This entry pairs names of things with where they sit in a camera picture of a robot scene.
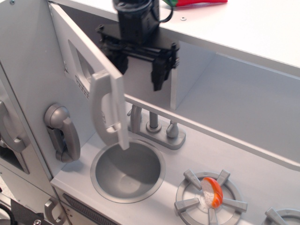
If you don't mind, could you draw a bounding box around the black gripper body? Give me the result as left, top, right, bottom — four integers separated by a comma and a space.
96, 9, 179, 68

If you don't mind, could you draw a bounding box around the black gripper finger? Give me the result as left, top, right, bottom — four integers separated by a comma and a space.
151, 58, 173, 91
105, 50, 128, 75

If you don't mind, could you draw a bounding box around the grey microwave door handle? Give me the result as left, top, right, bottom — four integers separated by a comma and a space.
89, 70, 120, 146

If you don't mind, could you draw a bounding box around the white microwave door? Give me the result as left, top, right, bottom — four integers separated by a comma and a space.
49, 3, 129, 150

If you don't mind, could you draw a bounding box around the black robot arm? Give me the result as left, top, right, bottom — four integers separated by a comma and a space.
96, 0, 180, 91

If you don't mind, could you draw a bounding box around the red chili pepper toy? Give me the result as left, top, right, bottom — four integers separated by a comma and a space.
163, 0, 228, 7

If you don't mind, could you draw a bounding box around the grey toy faucet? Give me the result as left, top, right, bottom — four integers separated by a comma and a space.
127, 105, 186, 150

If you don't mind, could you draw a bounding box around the grey toy telephone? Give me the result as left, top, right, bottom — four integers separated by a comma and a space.
44, 103, 81, 163

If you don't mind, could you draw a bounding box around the white toy kitchen unit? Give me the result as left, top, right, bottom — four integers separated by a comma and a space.
0, 0, 300, 225

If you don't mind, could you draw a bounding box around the grey round sink basin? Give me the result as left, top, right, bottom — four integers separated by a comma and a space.
90, 139, 166, 203

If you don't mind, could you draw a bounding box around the salmon sushi toy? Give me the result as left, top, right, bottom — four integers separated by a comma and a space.
201, 177, 223, 209

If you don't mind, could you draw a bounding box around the grey stove burner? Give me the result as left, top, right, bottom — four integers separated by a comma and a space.
262, 208, 300, 225
174, 169, 248, 225

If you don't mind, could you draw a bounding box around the grey fridge door handle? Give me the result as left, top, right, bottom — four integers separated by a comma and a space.
0, 101, 26, 153

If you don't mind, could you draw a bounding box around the grey oven door handle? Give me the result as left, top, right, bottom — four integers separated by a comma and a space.
44, 199, 65, 225

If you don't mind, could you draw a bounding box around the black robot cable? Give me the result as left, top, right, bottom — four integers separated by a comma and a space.
0, 202, 17, 225

